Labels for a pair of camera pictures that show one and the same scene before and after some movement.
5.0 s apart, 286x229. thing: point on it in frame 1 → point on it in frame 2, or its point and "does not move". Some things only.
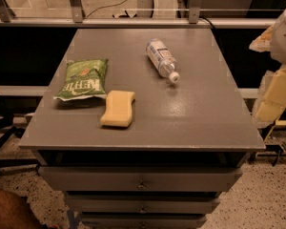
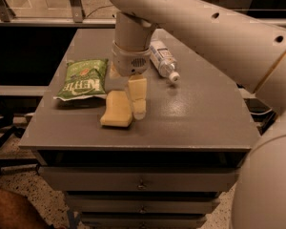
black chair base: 3,130 does not move
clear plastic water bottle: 162,60 does not move
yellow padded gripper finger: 263,43 → 113,73
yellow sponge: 118,111 does not move
